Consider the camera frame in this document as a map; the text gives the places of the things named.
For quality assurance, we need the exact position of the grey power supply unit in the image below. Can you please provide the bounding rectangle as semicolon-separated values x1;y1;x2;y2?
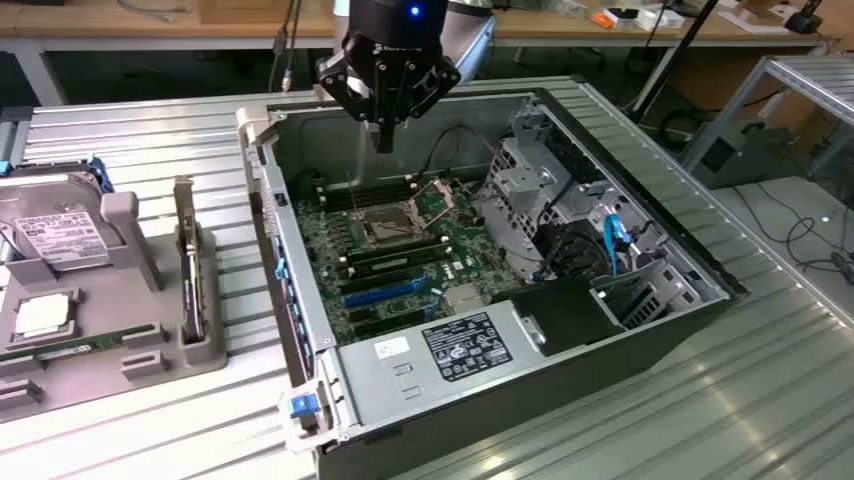
335;299;550;432

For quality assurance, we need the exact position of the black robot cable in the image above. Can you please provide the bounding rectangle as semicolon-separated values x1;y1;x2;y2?
269;0;300;57

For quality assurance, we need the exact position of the grey cable with connector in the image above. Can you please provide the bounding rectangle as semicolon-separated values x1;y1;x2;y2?
279;0;300;95

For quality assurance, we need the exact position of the silver CPU chip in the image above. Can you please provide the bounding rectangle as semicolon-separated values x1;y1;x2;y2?
12;297;76;337

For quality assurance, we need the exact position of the black looping wire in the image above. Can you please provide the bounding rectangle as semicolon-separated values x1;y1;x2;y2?
425;124;500;176

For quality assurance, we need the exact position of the black wire bundle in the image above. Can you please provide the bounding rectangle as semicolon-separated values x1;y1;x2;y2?
532;222;616;285

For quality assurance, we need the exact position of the silver hard disk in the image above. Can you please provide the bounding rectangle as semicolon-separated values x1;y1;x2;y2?
0;167;115;274

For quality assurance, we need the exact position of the blue SATA wire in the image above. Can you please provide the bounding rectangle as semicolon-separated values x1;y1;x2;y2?
599;213;632;276

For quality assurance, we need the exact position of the white flat paper box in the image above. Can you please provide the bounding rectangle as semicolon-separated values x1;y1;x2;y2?
716;0;792;35

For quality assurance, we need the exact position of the black slot with blue latch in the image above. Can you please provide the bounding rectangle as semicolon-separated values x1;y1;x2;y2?
348;303;436;331

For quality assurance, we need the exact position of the green RAM stick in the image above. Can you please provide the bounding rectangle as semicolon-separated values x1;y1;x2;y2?
0;332;132;362

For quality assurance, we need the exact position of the CPU socket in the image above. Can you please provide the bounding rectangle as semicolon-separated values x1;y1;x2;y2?
356;207;419;249

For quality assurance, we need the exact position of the small silver heatsink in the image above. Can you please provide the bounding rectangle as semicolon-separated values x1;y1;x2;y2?
444;285;485;308

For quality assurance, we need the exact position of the silver metal drive cage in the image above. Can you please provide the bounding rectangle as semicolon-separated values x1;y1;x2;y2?
476;97;732;331

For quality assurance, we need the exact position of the black RAM slot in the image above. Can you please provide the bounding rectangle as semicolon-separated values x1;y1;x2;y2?
321;188;413;209
337;232;445;261
340;239;449;268
343;246;453;275
316;178;411;196
345;252;457;282
319;183;412;202

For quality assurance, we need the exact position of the blue disk carrier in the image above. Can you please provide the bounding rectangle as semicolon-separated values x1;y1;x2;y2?
0;155;119;201

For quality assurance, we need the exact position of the black tripod pole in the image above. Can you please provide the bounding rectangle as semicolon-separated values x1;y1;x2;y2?
628;0;723;125

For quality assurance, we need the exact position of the thin metal locking lever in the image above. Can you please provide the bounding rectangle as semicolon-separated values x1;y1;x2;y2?
345;169;365;216

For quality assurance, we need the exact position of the black expansion slot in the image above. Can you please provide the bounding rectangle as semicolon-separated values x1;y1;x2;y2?
336;267;428;297
353;316;436;341

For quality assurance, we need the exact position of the black desk device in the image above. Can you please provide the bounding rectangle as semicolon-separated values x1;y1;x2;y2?
780;0;827;35

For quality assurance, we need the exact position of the blue expansion slot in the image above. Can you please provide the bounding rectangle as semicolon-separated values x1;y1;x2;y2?
340;282;423;309

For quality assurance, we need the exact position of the black plastic air shroud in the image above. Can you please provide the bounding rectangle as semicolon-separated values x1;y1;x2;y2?
492;287;628;357

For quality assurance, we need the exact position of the blue case latch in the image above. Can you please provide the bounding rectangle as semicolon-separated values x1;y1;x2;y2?
283;392;319;419

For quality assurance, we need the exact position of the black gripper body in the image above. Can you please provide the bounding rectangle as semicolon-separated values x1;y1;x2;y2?
345;0;447;121

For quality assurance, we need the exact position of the open black PC case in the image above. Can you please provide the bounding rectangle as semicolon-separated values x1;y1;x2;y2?
233;87;750;480

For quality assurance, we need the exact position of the graphics card with metal bracket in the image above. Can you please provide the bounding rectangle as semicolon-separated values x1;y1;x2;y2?
171;174;209;347

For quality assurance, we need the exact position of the orange white small box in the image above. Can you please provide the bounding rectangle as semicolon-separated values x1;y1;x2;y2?
590;7;643;30

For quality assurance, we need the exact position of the green motherboard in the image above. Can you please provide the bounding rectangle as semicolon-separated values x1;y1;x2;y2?
292;169;532;347

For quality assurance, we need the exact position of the grey parts rack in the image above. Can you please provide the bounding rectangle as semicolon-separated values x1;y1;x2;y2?
0;189;232;426

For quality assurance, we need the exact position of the black tangled cable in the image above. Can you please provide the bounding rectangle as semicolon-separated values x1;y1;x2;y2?
732;180;854;287

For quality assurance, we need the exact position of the aluminium frame table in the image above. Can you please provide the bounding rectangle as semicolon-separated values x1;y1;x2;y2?
678;53;854;194

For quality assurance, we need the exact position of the black equipment box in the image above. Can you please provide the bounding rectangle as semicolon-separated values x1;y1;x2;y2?
698;121;796;190

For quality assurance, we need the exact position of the silver socket cover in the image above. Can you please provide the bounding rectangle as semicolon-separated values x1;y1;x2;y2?
404;175;463;225

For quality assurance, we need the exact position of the wooden desk with white frame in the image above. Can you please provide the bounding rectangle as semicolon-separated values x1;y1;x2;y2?
489;0;846;66
0;0;348;107

